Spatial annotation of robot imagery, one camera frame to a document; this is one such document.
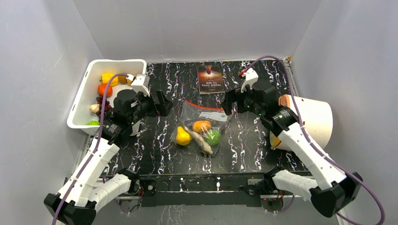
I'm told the grey toy fish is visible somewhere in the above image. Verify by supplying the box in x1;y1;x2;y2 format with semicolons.
182;125;214;155

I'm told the clear zip top bag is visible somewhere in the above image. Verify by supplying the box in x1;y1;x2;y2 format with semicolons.
171;101;231;156

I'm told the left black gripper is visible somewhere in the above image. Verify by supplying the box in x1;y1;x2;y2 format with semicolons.
129;89;174;125

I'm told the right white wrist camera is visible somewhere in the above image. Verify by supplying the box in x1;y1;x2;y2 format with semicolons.
240;68;259;93

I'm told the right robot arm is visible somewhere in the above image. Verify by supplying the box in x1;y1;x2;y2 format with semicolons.
221;85;363;218

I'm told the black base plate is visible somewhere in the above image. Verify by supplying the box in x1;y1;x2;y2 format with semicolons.
139;172;271;207

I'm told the orange persimmon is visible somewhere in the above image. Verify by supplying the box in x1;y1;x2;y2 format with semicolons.
97;83;113;98

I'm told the white plastic bin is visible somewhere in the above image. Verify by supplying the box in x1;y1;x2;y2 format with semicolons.
67;59;147;135

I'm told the garlic bulb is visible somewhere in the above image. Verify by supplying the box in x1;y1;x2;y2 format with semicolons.
90;104;100;113

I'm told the white cylinder orange lid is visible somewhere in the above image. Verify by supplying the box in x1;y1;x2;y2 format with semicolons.
278;94;333;148

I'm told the orange fruit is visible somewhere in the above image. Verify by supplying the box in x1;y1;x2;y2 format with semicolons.
192;120;211;133

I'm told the green cabbage toy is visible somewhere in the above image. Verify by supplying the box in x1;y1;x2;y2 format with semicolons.
86;120;100;126

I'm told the aluminium frame rail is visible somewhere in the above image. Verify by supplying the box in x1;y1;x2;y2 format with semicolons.
53;177;349;225

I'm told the green round fruit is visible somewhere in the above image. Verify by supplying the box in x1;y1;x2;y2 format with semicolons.
205;129;221;146

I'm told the dark red grape bunch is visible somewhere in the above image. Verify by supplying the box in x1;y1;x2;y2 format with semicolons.
95;96;112;118

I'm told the yellow pear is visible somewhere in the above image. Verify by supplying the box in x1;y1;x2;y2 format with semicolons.
176;126;191;146

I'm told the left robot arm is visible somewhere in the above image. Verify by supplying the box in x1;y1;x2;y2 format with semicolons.
44;90;173;225

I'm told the yellow bell pepper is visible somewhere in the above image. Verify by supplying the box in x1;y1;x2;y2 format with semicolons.
101;72;119;87

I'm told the book with dark cover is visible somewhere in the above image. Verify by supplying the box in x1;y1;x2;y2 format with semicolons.
197;65;225;95

